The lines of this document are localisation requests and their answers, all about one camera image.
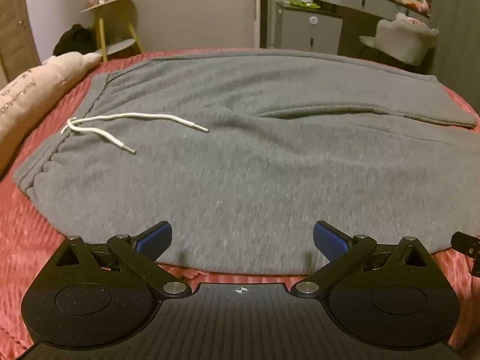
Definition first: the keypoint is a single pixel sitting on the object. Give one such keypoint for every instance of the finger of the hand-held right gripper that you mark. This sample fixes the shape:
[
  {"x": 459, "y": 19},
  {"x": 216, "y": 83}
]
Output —
[{"x": 465, "y": 243}]

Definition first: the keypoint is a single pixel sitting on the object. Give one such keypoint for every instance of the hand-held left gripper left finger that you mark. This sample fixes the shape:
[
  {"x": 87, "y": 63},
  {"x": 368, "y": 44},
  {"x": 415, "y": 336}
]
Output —
[{"x": 155, "y": 238}]

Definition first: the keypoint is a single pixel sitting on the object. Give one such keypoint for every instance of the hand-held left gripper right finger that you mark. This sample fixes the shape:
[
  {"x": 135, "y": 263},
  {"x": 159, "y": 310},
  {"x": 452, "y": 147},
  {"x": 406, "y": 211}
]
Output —
[{"x": 330, "y": 238}]

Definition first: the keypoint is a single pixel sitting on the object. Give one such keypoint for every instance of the grey pants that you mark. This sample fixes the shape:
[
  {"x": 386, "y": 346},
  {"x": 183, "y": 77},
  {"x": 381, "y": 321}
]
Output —
[{"x": 243, "y": 157}]

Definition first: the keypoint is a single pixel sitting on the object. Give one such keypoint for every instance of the red ribbed blanket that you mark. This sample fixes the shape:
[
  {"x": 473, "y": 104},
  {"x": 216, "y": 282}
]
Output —
[{"x": 30, "y": 232}]

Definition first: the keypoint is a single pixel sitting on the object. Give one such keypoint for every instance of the pink pillow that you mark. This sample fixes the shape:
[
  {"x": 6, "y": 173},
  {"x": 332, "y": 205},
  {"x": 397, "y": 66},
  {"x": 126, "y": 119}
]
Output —
[{"x": 33, "y": 90}]

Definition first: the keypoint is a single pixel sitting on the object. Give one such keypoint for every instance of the grey cabinet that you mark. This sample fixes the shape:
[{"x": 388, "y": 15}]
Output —
[{"x": 307, "y": 32}]

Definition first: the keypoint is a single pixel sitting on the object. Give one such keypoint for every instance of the grey upholstered chair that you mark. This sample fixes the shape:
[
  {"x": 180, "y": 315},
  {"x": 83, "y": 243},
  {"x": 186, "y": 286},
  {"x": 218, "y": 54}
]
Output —
[{"x": 405, "y": 43}]

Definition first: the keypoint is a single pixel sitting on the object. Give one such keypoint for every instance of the black bag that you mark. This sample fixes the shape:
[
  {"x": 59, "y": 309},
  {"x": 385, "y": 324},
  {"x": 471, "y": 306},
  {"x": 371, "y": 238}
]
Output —
[{"x": 73, "y": 41}]

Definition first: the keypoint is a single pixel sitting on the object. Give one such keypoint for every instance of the green packet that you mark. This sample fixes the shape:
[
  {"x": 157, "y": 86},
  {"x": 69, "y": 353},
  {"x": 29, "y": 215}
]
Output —
[{"x": 305, "y": 5}]

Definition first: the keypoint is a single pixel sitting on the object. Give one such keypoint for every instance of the yellow-legged side table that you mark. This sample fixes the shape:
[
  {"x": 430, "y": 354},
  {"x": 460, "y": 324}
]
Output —
[{"x": 112, "y": 7}]

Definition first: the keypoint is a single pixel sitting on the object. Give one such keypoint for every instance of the grey vanity desk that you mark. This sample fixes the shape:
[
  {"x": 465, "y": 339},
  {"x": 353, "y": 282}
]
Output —
[{"x": 360, "y": 2}]

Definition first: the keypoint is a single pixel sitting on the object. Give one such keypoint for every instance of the pink plush toy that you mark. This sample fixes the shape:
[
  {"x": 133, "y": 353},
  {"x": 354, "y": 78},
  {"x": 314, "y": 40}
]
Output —
[{"x": 426, "y": 3}]

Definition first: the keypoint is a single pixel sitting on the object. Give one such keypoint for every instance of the wooden door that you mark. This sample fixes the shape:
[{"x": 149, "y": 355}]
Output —
[{"x": 15, "y": 18}]

